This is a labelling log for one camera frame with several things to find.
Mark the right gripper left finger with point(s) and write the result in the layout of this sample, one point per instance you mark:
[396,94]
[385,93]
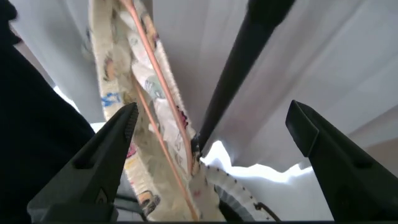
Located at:
[90,180]

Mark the black clothes rack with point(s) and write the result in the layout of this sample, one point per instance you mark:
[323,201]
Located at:
[239,62]

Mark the white laundry basket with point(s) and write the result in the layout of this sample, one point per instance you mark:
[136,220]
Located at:
[236,193]

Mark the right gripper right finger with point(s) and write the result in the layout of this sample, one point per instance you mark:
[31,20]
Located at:
[357,186]

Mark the black garment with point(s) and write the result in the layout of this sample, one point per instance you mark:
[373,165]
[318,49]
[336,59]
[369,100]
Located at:
[31,124]

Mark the cream printed garment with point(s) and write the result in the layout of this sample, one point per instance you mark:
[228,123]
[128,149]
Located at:
[155,161]

